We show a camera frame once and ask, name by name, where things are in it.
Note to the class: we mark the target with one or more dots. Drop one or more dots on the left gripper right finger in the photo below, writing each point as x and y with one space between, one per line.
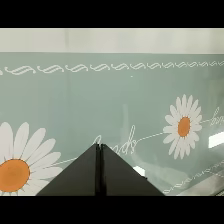
123 178

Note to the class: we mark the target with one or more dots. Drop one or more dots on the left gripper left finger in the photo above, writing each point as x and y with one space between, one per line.
78 176

